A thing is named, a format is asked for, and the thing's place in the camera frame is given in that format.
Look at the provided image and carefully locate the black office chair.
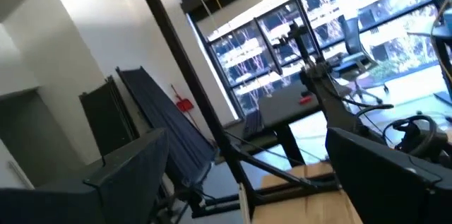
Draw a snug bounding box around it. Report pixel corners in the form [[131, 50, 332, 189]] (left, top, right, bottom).
[[333, 14, 391, 105]]

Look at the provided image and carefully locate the black keyboard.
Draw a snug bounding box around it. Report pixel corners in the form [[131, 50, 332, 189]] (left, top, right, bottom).
[[242, 108, 265, 139]]

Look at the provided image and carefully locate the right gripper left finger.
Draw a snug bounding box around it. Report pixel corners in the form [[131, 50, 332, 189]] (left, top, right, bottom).
[[0, 128, 170, 224]]

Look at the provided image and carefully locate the red wall fixture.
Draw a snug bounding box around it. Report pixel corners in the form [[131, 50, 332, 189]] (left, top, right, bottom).
[[171, 84, 196, 114]]

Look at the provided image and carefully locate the blue curtain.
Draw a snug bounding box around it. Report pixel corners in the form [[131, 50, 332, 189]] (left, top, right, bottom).
[[115, 66, 217, 188]]

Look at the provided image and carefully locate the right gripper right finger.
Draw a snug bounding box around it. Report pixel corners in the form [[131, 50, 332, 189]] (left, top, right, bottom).
[[325, 126, 452, 224]]

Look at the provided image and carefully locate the black panel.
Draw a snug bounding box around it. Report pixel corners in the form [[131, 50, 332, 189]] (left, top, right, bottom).
[[78, 75, 139, 156]]

